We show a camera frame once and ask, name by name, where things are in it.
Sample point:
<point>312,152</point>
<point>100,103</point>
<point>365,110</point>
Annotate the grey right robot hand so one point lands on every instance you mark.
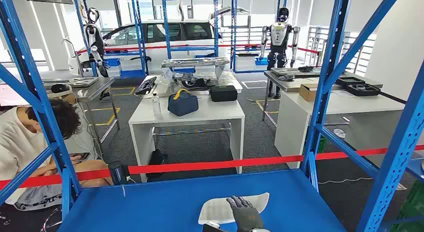
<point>246,217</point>

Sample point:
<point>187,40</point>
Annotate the white curved plastic part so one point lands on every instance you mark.
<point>215,210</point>

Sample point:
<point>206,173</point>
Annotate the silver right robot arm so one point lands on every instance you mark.
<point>261,230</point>

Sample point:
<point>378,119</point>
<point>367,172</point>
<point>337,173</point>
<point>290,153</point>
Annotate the black car part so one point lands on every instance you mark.
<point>193,83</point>

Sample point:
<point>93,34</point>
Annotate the red barrier belt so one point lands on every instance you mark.
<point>215,164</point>
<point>185,46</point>

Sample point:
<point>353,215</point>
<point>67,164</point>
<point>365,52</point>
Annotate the green plastic crate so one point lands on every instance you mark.
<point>322,145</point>
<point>414,207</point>

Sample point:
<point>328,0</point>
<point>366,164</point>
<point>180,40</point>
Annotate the black bag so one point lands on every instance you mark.
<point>155,159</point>

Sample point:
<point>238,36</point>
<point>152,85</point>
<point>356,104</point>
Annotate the white table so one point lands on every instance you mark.
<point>212,111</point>
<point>351,106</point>

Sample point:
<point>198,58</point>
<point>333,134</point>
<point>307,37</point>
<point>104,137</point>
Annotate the clear plastic bag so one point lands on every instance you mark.
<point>339,133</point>

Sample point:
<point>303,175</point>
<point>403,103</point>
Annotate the black hard case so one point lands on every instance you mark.
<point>223,93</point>

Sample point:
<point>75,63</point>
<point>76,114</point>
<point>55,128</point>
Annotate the cardboard box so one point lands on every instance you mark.
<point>70,99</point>
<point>308,93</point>

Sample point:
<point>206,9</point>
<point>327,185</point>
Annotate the clear plastic bottle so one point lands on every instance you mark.
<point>156,106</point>

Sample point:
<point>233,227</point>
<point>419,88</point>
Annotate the grey metal panel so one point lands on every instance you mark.
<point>79,82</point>
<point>288,71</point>

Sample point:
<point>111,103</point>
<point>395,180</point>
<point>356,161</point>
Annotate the plastic covered steel table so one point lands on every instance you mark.
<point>165,88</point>

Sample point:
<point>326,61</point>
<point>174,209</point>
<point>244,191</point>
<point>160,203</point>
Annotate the white storage box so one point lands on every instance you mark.
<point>245,62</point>

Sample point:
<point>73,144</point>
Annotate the blue storage bin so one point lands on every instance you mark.
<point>112,62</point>
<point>261,61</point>

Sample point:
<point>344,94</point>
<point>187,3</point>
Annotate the silver metal car panel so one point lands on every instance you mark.
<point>195,62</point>

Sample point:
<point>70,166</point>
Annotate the black slotted tray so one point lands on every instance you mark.
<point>145,85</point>

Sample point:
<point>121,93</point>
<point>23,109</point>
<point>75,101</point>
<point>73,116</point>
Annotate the black parts tray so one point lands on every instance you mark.
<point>362,90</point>
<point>349,80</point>

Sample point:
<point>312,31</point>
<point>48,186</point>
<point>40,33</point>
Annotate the black smartphone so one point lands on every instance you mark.
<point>81,156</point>

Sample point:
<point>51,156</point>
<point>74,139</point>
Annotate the white black humanoid robot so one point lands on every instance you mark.
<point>92,35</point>
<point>280,33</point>

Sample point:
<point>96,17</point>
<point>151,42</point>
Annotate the white car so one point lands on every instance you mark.
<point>154,55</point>

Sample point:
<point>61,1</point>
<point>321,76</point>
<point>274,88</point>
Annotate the white storage bin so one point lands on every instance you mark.
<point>114,71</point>

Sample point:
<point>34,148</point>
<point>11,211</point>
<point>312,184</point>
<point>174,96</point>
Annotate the white metal railing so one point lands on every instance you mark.
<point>361,55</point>

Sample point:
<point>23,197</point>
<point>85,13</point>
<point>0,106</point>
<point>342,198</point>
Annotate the white black headset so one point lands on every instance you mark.
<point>59,88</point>

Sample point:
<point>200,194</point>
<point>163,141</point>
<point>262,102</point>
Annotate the person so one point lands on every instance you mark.
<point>16,147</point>

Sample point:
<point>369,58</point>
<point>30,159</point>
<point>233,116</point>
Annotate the black barrier post head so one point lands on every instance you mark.
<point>116,172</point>

